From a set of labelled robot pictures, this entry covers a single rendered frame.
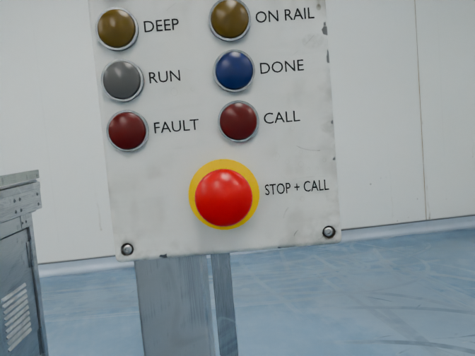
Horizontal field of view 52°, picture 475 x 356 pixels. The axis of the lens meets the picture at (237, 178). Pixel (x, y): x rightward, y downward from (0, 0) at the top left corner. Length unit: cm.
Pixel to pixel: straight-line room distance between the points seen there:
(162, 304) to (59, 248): 378
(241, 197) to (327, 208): 7
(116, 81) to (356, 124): 400
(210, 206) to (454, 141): 443
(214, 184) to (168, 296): 15
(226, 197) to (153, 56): 12
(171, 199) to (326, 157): 12
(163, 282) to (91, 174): 366
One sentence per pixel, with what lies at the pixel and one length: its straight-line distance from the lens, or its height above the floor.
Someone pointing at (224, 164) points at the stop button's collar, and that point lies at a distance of 35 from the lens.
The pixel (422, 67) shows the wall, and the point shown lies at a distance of 460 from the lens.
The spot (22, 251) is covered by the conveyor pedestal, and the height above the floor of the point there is 64.
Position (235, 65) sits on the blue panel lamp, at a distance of 35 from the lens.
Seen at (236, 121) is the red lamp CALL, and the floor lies 99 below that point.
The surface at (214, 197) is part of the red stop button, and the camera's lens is 33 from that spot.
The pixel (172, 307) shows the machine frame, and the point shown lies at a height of 84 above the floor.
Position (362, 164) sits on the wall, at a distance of 434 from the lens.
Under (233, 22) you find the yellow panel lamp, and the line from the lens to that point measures 36.
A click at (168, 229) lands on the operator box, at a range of 37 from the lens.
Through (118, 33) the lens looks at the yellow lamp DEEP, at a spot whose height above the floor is 106.
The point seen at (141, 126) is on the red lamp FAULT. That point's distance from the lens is 36.
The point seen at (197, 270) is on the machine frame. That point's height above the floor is 87.
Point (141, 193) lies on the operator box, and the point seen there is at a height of 95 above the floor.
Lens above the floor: 98
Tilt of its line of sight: 5 degrees down
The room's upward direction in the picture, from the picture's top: 5 degrees counter-clockwise
